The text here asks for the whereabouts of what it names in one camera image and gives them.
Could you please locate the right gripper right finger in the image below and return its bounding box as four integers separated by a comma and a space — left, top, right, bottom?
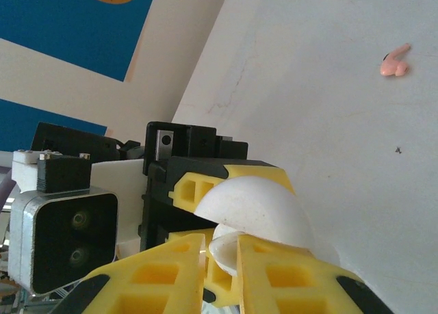
235, 234, 403, 314

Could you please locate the pink wireless earbud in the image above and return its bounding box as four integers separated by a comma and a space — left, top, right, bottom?
379, 42, 412, 77

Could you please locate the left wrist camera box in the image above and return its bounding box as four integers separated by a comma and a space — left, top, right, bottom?
8, 149, 149, 296

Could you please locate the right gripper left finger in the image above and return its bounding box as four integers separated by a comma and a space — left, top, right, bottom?
66, 232, 207, 314

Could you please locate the white wireless earbud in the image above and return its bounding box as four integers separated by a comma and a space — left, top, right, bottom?
208, 234, 240, 278

